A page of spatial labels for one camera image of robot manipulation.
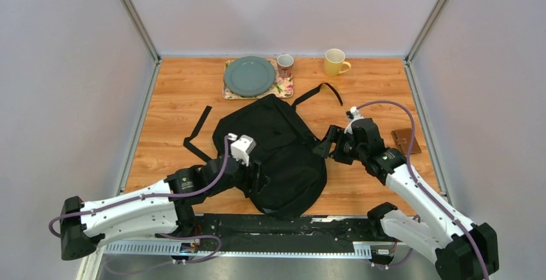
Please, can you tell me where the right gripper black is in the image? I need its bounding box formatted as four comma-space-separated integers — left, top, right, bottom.
312, 126, 366, 166

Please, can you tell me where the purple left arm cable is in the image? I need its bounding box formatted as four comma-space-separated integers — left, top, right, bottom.
48, 133, 232, 266

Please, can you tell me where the floral placemat tray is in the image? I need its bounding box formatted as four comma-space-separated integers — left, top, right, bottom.
221, 58, 294, 100

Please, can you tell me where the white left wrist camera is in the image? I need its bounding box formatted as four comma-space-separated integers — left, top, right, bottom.
227, 133, 256, 167

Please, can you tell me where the yellow ceramic mug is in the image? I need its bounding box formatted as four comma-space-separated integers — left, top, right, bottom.
324, 48, 352, 77

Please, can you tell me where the black student backpack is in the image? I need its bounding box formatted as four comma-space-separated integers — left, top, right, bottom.
184, 86, 327, 219

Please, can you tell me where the grey-green ceramic plate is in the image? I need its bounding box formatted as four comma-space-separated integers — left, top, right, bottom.
223, 56, 276, 97

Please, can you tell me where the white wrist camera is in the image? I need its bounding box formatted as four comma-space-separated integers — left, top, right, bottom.
344, 106, 364, 135
227, 133, 256, 167

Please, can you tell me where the small pink floral cup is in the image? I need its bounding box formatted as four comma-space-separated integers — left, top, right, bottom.
276, 54, 294, 79

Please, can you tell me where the brown leather wallet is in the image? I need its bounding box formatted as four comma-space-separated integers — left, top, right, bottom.
391, 127, 422, 155

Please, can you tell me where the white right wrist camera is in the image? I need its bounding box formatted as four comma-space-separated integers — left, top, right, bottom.
344, 106, 364, 135

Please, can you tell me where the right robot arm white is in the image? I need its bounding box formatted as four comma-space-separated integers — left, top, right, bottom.
313, 118, 500, 279

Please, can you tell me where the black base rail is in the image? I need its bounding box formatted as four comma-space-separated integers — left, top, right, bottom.
154, 213, 410, 255

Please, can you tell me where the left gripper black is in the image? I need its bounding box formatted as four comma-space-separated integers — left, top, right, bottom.
207, 150, 270, 198

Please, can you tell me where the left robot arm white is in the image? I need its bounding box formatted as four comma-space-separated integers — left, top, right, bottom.
57, 156, 270, 261

